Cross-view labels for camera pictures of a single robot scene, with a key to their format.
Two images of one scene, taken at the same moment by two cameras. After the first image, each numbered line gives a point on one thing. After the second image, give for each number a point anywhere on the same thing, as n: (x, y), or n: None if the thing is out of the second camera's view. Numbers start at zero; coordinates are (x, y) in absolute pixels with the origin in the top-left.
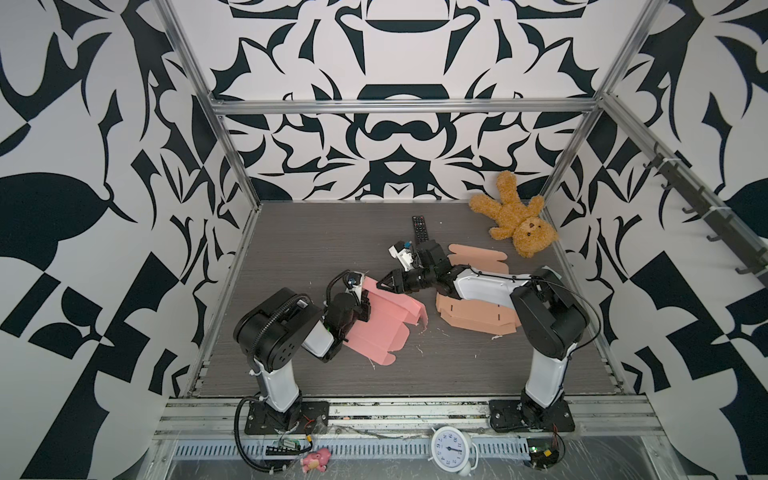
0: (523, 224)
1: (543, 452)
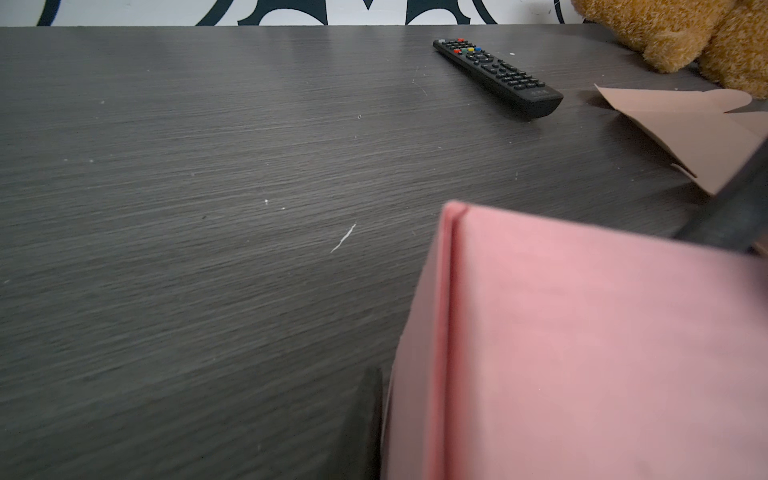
0: (729, 38)
1: None
